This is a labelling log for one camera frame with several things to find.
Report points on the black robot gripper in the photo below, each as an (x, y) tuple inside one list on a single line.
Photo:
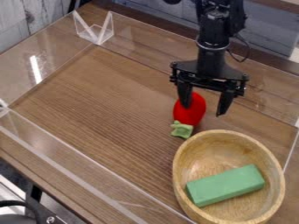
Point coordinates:
[(208, 72)]

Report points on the red plush strawberry toy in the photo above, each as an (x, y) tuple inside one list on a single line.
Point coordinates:
[(186, 117)]

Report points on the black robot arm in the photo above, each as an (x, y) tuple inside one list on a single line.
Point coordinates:
[(221, 19)]

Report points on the wooden bowl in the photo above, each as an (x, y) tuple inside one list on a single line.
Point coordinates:
[(212, 152)]

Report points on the green rectangular block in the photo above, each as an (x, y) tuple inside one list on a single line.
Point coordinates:
[(223, 186)]

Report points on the clear acrylic corner bracket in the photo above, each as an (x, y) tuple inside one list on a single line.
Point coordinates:
[(97, 34)]

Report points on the black metal table frame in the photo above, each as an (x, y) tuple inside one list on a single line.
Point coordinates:
[(52, 212)]

